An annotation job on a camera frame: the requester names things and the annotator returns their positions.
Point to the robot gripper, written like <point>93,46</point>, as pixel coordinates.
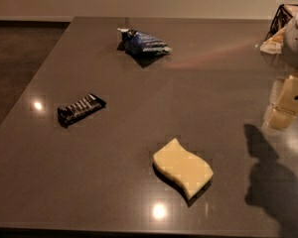
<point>297,42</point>

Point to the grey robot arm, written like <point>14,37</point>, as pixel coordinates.
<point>282,43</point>

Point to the blue crumpled snack bag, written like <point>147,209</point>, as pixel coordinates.
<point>141,44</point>

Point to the black candy bar wrapper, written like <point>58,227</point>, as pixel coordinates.
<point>84,107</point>

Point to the yellow wavy sponge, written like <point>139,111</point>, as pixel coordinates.
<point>190,172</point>

